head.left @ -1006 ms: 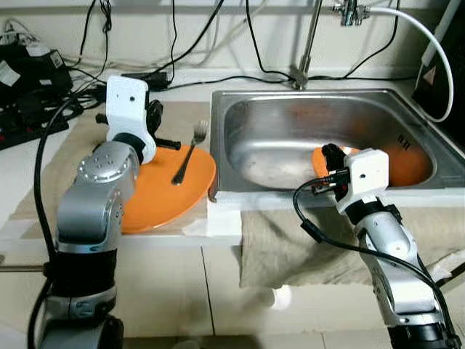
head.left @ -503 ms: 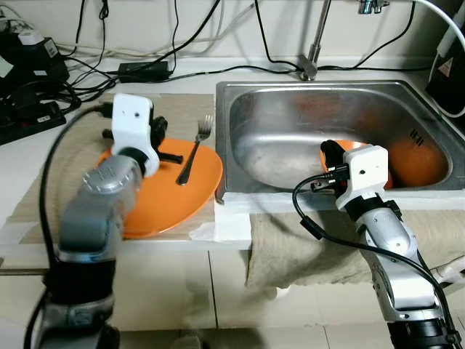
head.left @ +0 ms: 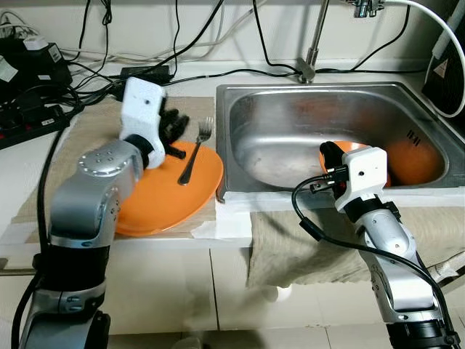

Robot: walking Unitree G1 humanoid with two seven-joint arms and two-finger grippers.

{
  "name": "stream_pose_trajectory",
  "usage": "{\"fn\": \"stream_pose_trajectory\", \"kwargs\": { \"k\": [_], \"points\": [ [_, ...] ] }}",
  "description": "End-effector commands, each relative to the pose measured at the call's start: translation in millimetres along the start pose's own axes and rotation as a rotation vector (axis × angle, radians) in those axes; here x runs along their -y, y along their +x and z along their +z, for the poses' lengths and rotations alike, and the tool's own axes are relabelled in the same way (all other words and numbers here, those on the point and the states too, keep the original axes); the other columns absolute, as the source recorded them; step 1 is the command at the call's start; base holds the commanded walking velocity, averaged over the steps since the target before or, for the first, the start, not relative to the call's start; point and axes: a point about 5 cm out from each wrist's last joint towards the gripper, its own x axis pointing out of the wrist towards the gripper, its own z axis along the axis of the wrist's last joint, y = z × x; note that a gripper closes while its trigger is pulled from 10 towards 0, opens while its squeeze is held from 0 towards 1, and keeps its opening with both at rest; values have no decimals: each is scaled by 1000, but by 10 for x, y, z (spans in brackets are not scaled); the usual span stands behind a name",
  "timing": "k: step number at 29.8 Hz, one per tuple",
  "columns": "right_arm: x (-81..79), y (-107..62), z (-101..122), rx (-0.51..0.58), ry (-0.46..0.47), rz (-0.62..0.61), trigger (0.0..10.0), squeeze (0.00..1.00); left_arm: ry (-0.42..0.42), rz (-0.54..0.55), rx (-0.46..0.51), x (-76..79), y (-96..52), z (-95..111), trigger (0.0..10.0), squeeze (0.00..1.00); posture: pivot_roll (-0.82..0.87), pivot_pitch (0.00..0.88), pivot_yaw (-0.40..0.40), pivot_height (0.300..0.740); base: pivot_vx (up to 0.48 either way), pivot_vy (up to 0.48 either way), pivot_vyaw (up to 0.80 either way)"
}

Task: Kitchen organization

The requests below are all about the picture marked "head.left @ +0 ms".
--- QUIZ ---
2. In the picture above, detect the silver fork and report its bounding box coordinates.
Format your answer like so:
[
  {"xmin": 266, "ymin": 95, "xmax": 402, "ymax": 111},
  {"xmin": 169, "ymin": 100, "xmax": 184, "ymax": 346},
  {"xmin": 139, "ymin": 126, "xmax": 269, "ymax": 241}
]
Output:
[{"xmin": 178, "ymin": 116, "xmax": 214, "ymax": 186}]

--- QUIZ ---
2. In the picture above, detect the orange bowl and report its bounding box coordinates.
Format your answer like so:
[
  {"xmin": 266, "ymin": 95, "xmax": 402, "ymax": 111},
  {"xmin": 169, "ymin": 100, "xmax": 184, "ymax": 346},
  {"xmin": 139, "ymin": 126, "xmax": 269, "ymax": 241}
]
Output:
[{"xmin": 318, "ymin": 140, "xmax": 393, "ymax": 186}]

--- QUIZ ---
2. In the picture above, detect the orange plate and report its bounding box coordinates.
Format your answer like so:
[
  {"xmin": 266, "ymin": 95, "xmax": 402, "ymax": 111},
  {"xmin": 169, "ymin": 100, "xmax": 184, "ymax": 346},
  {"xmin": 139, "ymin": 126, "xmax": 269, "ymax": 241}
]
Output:
[{"xmin": 113, "ymin": 140, "xmax": 224, "ymax": 237}]

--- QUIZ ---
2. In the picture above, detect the black power adapter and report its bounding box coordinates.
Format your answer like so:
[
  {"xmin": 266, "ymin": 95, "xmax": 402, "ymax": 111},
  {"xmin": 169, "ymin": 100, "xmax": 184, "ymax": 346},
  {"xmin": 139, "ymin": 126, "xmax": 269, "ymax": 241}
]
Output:
[{"xmin": 120, "ymin": 65, "xmax": 171, "ymax": 82}]

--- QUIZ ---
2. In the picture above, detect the stainless steel sink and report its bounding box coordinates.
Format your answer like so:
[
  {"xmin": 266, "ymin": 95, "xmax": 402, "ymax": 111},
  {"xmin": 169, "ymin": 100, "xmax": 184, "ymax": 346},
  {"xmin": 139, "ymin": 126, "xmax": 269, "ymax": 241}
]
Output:
[{"xmin": 216, "ymin": 82, "xmax": 465, "ymax": 203}]

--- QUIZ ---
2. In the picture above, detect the beige woven mat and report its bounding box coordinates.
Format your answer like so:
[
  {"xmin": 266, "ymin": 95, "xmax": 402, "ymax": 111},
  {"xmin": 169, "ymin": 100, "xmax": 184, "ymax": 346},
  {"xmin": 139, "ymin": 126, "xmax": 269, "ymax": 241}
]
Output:
[{"xmin": 15, "ymin": 97, "xmax": 219, "ymax": 241}]

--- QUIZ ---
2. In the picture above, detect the beige cloth towel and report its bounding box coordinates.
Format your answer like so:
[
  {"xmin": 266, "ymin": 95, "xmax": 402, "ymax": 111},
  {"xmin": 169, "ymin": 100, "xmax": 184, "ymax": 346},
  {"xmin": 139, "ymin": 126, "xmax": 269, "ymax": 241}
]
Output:
[{"xmin": 247, "ymin": 207, "xmax": 465, "ymax": 288}]

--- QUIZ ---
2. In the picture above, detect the black appliance with warning sticker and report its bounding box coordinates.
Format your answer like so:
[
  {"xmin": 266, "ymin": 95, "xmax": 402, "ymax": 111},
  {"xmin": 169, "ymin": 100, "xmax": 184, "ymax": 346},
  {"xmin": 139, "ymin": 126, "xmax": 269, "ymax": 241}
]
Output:
[{"xmin": 421, "ymin": 0, "xmax": 465, "ymax": 117}]

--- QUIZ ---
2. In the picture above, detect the white base cabinet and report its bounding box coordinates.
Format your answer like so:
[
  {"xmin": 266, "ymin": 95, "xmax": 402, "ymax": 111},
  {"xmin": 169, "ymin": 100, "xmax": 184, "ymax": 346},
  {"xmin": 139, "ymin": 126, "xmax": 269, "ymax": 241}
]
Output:
[{"xmin": 0, "ymin": 240, "xmax": 465, "ymax": 342}]

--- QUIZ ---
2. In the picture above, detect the black battery charger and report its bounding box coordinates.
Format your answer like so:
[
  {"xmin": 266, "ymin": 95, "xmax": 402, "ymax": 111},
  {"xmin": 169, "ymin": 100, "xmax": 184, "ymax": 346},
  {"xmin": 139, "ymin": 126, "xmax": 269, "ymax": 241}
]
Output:
[{"xmin": 0, "ymin": 36, "xmax": 73, "ymax": 95}]

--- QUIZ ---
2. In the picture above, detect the chrome water valve fitting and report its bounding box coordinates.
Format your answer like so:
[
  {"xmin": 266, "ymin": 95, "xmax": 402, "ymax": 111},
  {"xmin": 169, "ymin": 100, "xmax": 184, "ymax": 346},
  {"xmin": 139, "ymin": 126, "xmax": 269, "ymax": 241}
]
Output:
[{"xmin": 354, "ymin": 0, "xmax": 386, "ymax": 19}]

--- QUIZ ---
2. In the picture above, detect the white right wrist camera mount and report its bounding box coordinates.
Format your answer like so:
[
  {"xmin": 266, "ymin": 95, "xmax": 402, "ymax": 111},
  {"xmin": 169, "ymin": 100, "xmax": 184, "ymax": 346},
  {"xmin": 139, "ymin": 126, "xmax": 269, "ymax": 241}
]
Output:
[{"xmin": 336, "ymin": 147, "xmax": 388, "ymax": 213}]

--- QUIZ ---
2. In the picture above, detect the black adapter cord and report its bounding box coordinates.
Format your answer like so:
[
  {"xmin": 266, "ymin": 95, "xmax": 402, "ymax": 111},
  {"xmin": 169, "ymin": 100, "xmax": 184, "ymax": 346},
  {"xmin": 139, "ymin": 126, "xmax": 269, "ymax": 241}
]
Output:
[{"xmin": 169, "ymin": 67, "xmax": 300, "ymax": 82}]

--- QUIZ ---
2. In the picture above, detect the black wall cable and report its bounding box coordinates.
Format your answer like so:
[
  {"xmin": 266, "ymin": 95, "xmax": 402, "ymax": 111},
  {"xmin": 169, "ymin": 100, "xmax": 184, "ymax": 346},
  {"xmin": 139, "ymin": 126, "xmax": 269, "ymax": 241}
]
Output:
[
  {"xmin": 252, "ymin": 0, "xmax": 302, "ymax": 72},
  {"xmin": 171, "ymin": 0, "xmax": 182, "ymax": 70},
  {"xmin": 320, "ymin": 0, "xmax": 415, "ymax": 72},
  {"xmin": 149, "ymin": 0, "xmax": 226, "ymax": 70}
]

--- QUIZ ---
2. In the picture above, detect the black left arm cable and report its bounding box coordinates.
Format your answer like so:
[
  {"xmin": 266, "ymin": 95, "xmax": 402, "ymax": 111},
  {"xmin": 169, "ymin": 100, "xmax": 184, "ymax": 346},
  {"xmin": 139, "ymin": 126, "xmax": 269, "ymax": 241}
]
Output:
[{"xmin": 15, "ymin": 131, "xmax": 62, "ymax": 349}]

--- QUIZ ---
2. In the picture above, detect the white water hose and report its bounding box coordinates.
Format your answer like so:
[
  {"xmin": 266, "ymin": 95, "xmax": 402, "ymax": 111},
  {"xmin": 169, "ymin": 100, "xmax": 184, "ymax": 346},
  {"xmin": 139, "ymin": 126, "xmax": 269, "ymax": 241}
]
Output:
[{"xmin": 385, "ymin": 0, "xmax": 465, "ymax": 119}]

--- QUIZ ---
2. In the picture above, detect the dark cabinet handle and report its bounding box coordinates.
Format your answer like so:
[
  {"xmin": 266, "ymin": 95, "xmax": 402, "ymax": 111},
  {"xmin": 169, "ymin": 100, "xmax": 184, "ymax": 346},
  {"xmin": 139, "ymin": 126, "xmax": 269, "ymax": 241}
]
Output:
[{"xmin": 0, "ymin": 258, "xmax": 37, "ymax": 277}]

